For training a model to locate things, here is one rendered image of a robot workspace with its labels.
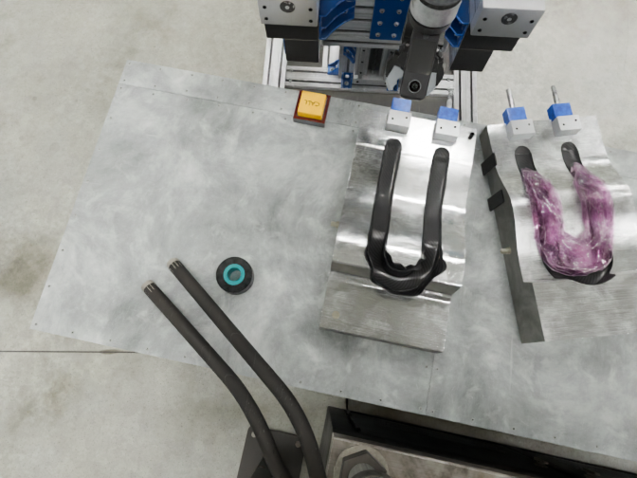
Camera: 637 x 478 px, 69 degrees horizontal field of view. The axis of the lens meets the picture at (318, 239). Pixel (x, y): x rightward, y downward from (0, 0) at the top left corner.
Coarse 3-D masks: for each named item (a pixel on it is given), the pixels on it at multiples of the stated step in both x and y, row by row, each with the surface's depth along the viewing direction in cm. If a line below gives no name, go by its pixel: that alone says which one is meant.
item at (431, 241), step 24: (384, 168) 102; (432, 168) 102; (384, 192) 101; (432, 192) 101; (384, 216) 97; (432, 216) 99; (384, 240) 94; (432, 240) 94; (384, 264) 95; (432, 264) 94; (384, 288) 93; (408, 288) 96
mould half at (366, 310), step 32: (384, 128) 104; (416, 128) 104; (416, 160) 102; (352, 192) 100; (416, 192) 100; (448, 192) 100; (352, 224) 94; (416, 224) 96; (448, 224) 97; (352, 256) 92; (416, 256) 91; (448, 256) 92; (352, 288) 97; (448, 288) 93; (320, 320) 96; (352, 320) 96; (384, 320) 96; (416, 320) 96
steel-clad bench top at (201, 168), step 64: (128, 64) 119; (128, 128) 114; (192, 128) 114; (256, 128) 114; (320, 128) 114; (128, 192) 110; (192, 192) 109; (256, 192) 109; (320, 192) 109; (64, 256) 106; (128, 256) 105; (192, 256) 105; (256, 256) 105; (320, 256) 105; (64, 320) 102; (128, 320) 102; (192, 320) 102; (256, 320) 102; (448, 320) 101; (512, 320) 101; (320, 384) 98; (384, 384) 98; (448, 384) 98; (512, 384) 98; (576, 384) 98; (576, 448) 95
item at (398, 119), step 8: (400, 96) 105; (392, 104) 104; (400, 104) 104; (408, 104) 104; (392, 112) 102; (400, 112) 102; (408, 112) 103; (392, 120) 101; (400, 120) 101; (408, 120) 101; (392, 128) 103; (400, 128) 102; (408, 128) 101
